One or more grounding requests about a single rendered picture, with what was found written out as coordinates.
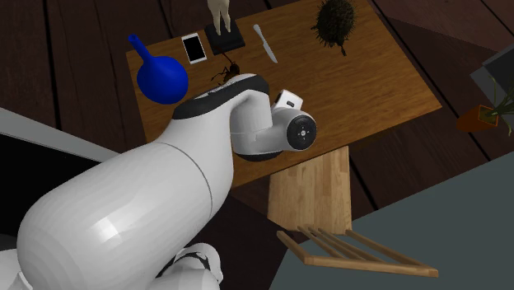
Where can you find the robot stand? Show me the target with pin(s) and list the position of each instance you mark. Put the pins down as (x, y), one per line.
(32, 172)

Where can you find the blue round long-necked vase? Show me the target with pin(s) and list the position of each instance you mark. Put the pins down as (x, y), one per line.
(162, 80)

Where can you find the wooden table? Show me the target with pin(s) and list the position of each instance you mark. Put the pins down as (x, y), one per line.
(341, 92)

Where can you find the wooden slatted chair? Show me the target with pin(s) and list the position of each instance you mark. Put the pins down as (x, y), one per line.
(361, 263)

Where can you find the white knife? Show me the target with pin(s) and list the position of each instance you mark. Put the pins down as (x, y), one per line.
(265, 43)

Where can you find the grey rug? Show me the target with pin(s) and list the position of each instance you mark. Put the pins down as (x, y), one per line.
(441, 225)

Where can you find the white smartphone with black screen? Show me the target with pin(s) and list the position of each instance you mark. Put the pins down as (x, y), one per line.
(194, 48)

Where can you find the plant in orange pot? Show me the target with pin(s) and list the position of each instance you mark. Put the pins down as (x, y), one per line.
(478, 118)

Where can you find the cream figure on black base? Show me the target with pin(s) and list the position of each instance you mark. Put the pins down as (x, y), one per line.
(225, 40)

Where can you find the dark spiky round plant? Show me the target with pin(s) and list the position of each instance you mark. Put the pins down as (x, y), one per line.
(333, 22)

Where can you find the dark grey furniture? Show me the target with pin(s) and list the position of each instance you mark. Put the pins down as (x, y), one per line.
(502, 64)

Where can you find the brown insect figure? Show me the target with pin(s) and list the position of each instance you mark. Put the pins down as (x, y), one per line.
(232, 71)

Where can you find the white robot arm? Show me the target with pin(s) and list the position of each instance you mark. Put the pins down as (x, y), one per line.
(140, 209)

